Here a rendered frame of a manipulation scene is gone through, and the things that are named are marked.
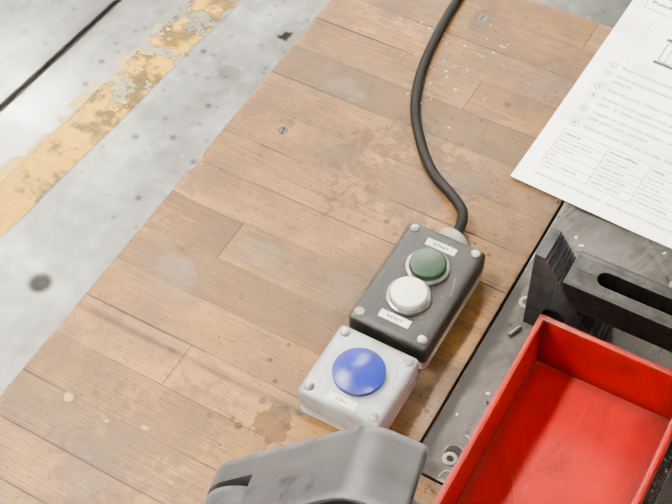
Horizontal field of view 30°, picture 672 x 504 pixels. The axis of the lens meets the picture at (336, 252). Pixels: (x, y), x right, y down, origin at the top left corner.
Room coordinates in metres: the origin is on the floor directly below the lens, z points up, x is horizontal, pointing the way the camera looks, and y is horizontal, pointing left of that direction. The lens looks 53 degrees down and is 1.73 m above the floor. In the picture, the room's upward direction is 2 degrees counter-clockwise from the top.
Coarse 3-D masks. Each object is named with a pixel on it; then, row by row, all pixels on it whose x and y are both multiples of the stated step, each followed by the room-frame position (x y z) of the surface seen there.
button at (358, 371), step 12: (360, 348) 0.50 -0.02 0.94; (336, 360) 0.49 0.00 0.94; (348, 360) 0.49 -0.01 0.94; (360, 360) 0.49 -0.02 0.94; (372, 360) 0.49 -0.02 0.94; (336, 372) 0.48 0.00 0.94; (348, 372) 0.48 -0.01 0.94; (360, 372) 0.48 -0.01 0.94; (372, 372) 0.48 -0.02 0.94; (384, 372) 0.48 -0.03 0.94; (336, 384) 0.47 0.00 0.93; (348, 384) 0.47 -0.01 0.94; (360, 384) 0.47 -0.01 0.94; (372, 384) 0.47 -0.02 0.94
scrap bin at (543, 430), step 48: (528, 336) 0.49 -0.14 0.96; (576, 336) 0.49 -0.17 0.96; (528, 384) 0.48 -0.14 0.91; (576, 384) 0.48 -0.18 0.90; (624, 384) 0.47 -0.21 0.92; (480, 432) 0.41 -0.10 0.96; (528, 432) 0.44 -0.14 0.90; (576, 432) 0.44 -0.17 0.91; (624, 432) 0.44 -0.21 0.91; (480, 480) 0.41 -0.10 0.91; (528, 480) 0.40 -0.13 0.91; (576, 480) 0.40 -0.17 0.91; (624, 480) 0.40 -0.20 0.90
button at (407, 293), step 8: (400, 280) 0.56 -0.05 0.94; (408, 280) 0.56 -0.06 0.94; (416, 280) 0.56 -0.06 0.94; (392, 288) 0.55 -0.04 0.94; (400, 288) 0.55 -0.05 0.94; (408, 288) 0.55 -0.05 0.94; (416, 288) 0.55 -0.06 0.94; (424, 288) 0.55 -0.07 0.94; (392, 296) 0.55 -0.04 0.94; (400, 296) 0.55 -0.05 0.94; (408, 296) 0.54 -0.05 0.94; (416, 296) 0.54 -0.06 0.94; (424, 296) 0.54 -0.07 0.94; (400, 304) 0.54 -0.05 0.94; (408, 304) 0.54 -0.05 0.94; (416, 304) 0.54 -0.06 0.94; (424, 304) 0.54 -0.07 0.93
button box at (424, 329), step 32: (416, 96) 0.78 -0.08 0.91; (416, 128) 0.74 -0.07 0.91; (448, 192) 0.67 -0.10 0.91; (416, 224) 0.62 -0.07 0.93; (448, 256) 0.59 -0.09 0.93; (480, 256) 0.59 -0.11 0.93; (384, 288) 0.56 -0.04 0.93; (448, 288) 0.56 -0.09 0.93; (352, 320) 0.53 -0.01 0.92; (384, 320) 0.53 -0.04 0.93; (416, 320) 0.53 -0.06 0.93; (448, 320) 0.53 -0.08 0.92; (416, 352) 0.50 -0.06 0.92
